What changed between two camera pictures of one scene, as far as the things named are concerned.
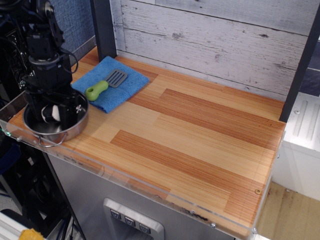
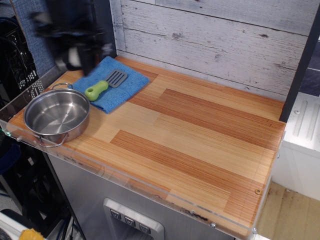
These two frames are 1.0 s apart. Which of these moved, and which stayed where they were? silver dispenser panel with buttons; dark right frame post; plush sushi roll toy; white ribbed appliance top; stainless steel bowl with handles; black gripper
Moved: plush sushi roll toy; black gripper
Stayed: stainless steel bowl with handles; dark right frame post; silver dispenser panel with buttons; white ribbed appliance top
